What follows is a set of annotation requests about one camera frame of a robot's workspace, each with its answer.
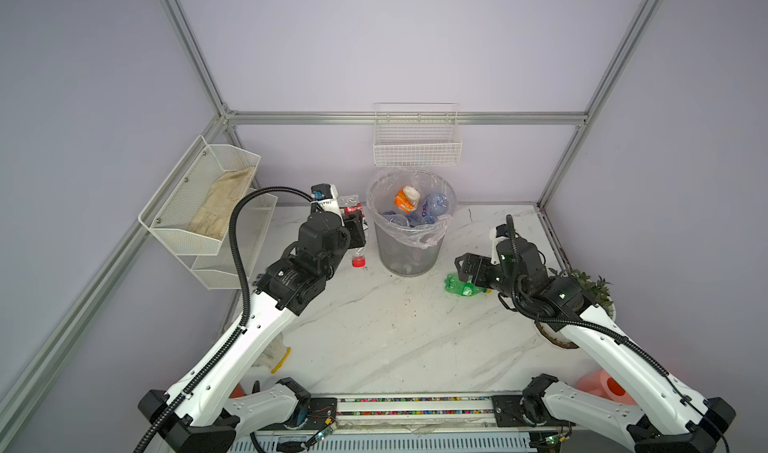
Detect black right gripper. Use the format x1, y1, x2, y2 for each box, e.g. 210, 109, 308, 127
450, 251, 522, 303

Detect red cap clear bottle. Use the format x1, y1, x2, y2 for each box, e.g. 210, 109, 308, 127
338, 195, 368, 268

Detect green crushed plastic bottle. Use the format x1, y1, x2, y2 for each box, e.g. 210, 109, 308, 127
444, 273, 491, 297

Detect yellow cap orange bottle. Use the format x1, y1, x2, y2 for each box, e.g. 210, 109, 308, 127
394, 185, 421, 213

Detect colourful label clear bottle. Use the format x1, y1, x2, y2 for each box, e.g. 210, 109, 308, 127
420, 192, 450, 224

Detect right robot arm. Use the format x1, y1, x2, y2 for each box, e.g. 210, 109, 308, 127
454, 216, 736, 452

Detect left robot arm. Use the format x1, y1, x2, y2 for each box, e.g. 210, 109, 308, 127
135, 183, 365, 452

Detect grey mesh waste bin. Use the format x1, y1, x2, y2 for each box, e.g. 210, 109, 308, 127
366, 168, 458, 277

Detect potted green plant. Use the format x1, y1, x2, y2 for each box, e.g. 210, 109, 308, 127
535, 267, 617, 350

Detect beige cloth in shelf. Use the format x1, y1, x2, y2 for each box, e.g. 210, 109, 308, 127
188, 166, 256, 240

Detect white knit glove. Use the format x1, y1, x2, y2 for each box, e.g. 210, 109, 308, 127
253, 333, 291, 374

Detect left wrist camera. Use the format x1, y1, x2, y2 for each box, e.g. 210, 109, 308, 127
311, 183, 342, 217

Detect white wire wall basket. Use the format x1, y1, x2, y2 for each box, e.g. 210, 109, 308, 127
373, 102, 463, 167

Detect aluminium rail with beads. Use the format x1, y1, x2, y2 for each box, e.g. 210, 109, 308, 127
300, 391, 583, 434

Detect horizontal aluminium frame bar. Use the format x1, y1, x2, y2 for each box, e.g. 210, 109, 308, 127
227, 111, 588, 125

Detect white mesh wall shelf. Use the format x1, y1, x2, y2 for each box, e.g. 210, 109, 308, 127
138, 137, 261, 290

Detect aluminium frame post right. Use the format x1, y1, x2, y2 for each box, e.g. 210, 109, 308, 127
537, 0, 664, 209

